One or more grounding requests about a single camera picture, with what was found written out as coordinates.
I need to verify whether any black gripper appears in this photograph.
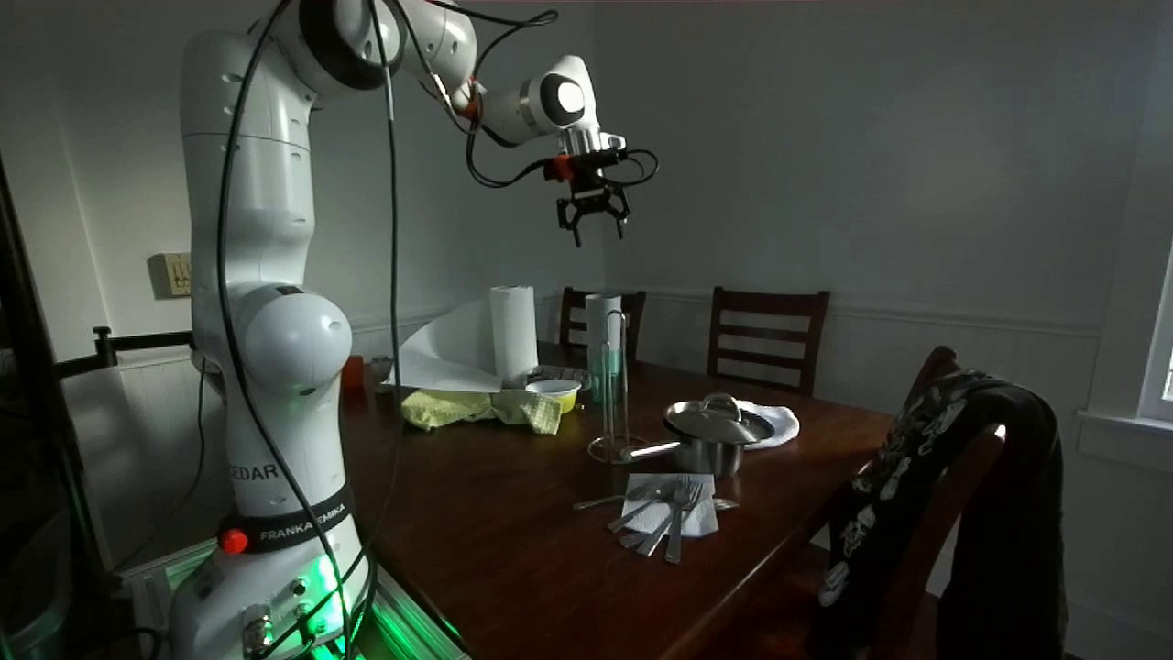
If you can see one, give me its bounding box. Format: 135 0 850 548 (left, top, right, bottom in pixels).
555 158 637 249

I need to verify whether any green plastic cup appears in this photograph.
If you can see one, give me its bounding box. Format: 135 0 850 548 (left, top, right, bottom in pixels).
583 345 624 413

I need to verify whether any white paper towel roll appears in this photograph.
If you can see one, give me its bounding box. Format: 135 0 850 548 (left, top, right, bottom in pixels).
383 284 542 395

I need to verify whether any white bowl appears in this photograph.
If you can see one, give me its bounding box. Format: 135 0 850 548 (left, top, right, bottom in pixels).
520 373 586 411
729 395 806 454

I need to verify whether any yellow-green cloth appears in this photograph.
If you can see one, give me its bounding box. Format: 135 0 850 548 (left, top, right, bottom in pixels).
396 385 576 441

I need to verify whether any steel pot with lid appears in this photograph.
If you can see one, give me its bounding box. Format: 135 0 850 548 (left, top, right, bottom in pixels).
619 392 765 501

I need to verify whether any silver spoon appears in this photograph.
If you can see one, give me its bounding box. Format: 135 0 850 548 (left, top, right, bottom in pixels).
570 488 635 517

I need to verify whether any silver knife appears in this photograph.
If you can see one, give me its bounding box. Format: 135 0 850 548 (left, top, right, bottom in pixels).
665 493 696 568

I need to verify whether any wooden chair with jacket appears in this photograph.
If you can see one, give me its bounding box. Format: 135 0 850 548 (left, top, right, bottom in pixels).
695 413 1020 660

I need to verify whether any black patterned jacket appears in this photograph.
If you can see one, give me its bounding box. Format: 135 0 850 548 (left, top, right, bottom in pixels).
806 368 1076 660

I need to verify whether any black panel stand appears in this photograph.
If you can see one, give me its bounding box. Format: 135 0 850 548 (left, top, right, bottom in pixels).
0 155 126 660

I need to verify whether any wrist camera with red mount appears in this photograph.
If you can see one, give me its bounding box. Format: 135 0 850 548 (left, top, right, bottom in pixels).
542 131 643 183

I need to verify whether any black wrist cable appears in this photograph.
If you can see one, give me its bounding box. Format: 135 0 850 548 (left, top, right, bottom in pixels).
418 3 665 196

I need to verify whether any long black cable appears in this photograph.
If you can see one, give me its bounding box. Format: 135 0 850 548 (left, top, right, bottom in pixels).
212 0 410 660

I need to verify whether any wall power outlet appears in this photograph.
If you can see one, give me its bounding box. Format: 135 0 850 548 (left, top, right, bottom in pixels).
147 249 206 306

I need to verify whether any robot base mount platform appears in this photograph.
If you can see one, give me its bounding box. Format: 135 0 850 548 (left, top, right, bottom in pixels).
113 531 477 660

